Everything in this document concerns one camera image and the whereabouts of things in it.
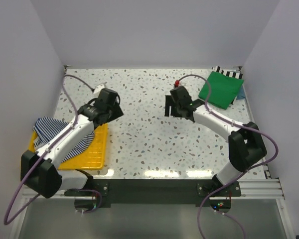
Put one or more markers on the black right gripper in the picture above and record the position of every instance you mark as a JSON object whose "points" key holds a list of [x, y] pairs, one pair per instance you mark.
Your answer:
{"points": [[170, 101]]}

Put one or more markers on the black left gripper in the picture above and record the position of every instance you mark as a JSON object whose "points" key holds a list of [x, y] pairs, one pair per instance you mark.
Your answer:
{"points": [[117, 113]]}

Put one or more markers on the green tank top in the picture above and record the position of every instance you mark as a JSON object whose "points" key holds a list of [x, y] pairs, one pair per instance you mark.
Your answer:
{"points": [[224, 89]]}

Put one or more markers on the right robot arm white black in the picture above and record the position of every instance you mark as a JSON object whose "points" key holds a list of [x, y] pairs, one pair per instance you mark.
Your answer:
{"points": [[245, 145]]}

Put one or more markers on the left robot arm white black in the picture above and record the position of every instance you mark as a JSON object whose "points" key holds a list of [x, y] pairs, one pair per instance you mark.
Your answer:
{"points": [[39, 170]]}

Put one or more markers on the blue folded tank top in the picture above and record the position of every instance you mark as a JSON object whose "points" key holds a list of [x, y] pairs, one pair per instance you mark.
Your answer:
{"points": [[241, 94]]}

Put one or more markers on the yellow plastic tray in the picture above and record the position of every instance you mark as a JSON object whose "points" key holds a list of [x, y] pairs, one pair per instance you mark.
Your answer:
{"points": [[88, 154]]}

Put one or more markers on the black white striped folded top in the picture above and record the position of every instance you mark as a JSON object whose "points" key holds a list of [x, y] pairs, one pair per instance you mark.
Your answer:
{"points": [[230, 73]]}

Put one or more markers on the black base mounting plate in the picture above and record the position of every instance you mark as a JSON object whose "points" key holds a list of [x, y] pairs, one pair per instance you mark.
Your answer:
{"points": [[142, 191]]}

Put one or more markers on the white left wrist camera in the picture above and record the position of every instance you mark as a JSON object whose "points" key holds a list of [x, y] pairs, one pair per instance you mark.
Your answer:
{"points": [[98, 88]]}

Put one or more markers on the aluminium front rail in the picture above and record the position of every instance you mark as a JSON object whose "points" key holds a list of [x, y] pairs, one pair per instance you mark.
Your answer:
{"points": [[251, 189]]}

